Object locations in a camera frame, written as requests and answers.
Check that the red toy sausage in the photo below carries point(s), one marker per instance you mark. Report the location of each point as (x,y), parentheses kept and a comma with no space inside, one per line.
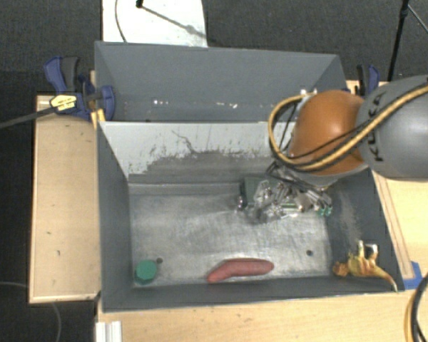
(240,268)

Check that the dark green flat block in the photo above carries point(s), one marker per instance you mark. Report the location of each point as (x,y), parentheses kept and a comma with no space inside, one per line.
(249,189)

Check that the grey metal bin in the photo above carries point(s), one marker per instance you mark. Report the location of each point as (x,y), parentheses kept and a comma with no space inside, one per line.
(199,219)

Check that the pale wood board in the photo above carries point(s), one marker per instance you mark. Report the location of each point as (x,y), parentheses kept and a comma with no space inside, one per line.
(64,208)

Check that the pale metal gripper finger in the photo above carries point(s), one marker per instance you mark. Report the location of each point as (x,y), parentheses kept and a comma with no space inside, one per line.
(258,215)
(262,192)

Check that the green hexagonal cap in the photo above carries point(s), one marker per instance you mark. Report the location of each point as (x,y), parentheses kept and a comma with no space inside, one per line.
(145,272)

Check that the yellow toy dinosaur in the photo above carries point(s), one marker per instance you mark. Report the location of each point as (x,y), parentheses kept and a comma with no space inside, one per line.
(360,266)

